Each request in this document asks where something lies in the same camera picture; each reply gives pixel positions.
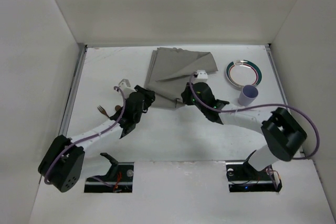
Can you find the lilac plastic cup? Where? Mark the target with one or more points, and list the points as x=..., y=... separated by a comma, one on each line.
x=247, y=95

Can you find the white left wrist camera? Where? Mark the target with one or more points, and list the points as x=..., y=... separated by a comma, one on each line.
x=125, y=86

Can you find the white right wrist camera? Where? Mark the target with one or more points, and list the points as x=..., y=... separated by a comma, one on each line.
x=200, y=76

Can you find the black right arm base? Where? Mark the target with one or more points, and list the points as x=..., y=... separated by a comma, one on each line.
x=243, y=178

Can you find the white plate green rim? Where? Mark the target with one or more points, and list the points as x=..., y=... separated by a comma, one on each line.
x=243, y=72

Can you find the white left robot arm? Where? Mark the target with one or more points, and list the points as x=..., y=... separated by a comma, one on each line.
x=69, y=159

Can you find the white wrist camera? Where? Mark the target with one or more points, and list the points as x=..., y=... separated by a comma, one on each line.
x=125, y=86
x=200, y=76

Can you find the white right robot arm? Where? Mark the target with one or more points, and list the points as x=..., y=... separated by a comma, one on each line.
x=283, y=134

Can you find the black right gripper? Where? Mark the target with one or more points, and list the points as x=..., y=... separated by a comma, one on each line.
x=187, y=97

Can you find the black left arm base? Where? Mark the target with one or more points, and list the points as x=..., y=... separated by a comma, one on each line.
x=118, y=179

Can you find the grey cloth placemat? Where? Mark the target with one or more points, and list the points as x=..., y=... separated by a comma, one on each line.
x=169, y=72

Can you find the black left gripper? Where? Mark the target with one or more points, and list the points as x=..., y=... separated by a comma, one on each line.
x=146, y=95

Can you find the brown wooden fork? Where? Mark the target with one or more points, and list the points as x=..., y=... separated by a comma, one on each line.
x=103, y=111

